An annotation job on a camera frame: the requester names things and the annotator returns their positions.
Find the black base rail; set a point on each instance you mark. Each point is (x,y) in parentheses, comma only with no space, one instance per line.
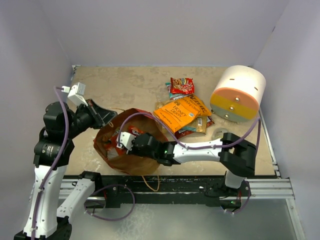
(99,194)

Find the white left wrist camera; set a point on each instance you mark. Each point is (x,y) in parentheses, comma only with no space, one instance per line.
(75,93)

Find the red orange snack packet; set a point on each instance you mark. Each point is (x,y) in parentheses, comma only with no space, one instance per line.
(185,82)

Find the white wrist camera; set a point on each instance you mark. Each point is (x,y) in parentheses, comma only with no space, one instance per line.
(125,140)
(75,93)

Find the orange snack bag with label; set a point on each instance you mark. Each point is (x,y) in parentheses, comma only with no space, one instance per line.
(112,151)

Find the orange fruit candy bag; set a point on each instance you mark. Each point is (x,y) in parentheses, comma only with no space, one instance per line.
(113,140)

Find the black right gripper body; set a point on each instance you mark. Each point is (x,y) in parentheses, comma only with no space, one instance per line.
(136,151)

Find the white cylinder toy drum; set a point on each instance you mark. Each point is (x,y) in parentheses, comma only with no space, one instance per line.
(238,94)

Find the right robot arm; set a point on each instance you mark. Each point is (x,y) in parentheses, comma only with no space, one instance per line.
(235,153)

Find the orange yellow snack bag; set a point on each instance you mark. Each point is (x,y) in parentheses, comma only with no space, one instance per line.
(181,112)

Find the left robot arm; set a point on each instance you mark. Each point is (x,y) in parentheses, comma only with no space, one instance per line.
(47,219)

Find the red chips bag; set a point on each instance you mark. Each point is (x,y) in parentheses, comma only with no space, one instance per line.
(199,125)

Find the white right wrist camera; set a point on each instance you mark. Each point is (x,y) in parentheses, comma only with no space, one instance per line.
(125,140)

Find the red paper bag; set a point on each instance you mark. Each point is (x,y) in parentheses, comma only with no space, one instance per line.
(129,164)

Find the clear tape roll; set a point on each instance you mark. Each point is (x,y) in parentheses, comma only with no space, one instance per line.
(218,133)

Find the metal corner bracket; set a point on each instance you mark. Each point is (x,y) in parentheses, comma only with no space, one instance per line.
(74,69)

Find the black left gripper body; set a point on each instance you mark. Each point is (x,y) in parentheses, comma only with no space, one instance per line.
(82,120)

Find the teal snack packet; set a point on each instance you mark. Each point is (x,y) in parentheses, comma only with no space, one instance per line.
(170,93)

